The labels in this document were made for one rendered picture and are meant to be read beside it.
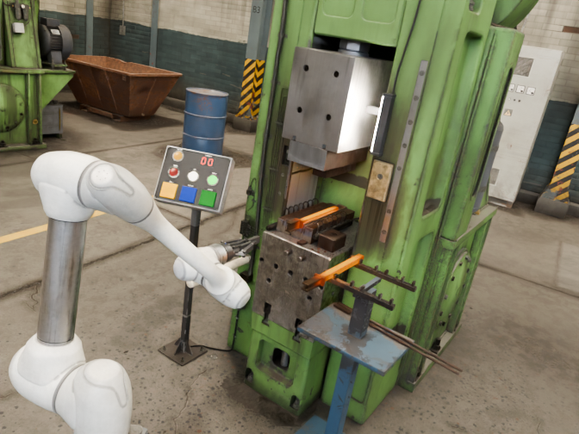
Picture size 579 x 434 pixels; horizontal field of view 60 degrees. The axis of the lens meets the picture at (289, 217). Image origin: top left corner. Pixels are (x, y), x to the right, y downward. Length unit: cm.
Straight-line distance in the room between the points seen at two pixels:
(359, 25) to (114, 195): 138
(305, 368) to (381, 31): 158
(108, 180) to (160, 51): 965
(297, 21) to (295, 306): 132
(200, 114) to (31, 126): 202
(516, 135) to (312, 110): 534
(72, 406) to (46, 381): 11
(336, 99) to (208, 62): 801
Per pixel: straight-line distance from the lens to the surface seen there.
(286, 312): 246
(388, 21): 224
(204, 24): 1017
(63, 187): 141
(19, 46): 675
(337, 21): 234
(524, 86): 730
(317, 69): 221
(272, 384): 273
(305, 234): 233
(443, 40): 215
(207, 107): 679
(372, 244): 233
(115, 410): 155
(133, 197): 133
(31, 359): 163
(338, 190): 275
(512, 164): 739
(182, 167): 253
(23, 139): 686
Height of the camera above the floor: 183
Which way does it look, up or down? 20 degrees down
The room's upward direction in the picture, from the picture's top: 9 degrees clockwise
